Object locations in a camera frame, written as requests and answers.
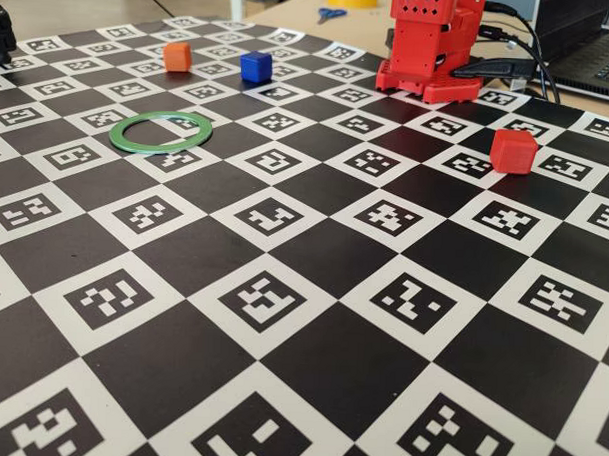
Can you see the blue cube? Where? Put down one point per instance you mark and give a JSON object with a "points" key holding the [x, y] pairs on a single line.
{"points": [[255, 67]]}

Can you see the orange cube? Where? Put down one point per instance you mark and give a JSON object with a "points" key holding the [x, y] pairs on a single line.
{"points": [[177, 57]]}

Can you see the red cube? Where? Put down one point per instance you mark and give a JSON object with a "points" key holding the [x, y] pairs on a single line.
{"points": [[512, 152]]}

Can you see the red robot arm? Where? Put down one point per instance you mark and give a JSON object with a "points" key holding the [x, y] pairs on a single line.
{"points": [[416, 42]]}

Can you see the black white marker mat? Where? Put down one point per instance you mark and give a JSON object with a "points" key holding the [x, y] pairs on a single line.
{"points": [[330, 339]]}

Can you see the white table leg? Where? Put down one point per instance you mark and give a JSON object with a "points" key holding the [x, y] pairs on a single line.
{"points": [[237, 0]]}

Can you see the black laptop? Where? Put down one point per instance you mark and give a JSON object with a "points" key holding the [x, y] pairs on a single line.
{"points": [[590, 58]]}

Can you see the black camera device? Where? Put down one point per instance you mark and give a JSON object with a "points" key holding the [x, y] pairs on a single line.
{"points": [[1, 32]]}

